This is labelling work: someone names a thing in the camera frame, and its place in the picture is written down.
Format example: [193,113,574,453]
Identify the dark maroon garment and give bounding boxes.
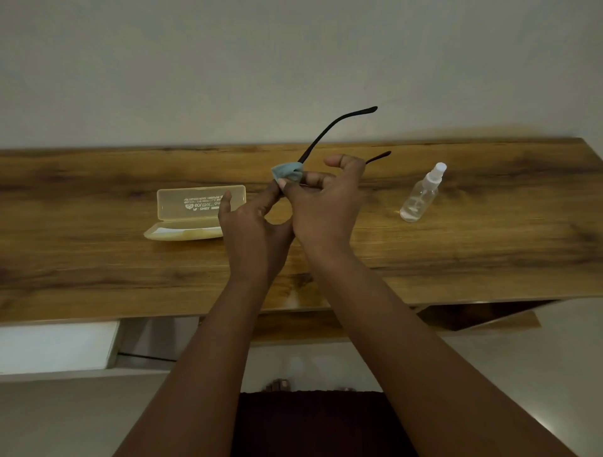
[231,390,420,457]

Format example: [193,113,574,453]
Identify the black eyeglasses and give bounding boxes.
[298,106,392,166]

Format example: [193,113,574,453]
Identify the person's right hand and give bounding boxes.
[278,154,368,251]

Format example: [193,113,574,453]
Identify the person's left forearm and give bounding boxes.
[113,277,283,457]

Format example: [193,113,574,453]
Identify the wooden under-table shelf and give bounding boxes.
[250,300,542,347]

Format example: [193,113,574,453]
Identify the translucent yellow glasses case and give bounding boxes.
[144,185,247,242]

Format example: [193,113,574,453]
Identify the clear spray bottle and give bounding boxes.
[399,162,447,223]

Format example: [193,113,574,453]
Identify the blue-grey cleaning cloth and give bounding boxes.
[271,161,304,185]

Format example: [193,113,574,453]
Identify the person's right forearm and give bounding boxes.
[301,241,578,457]

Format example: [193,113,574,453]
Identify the white drawer unit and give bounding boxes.
[0,320,121,377]

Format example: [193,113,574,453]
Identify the person's left hand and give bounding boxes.
[218,180,296,287]

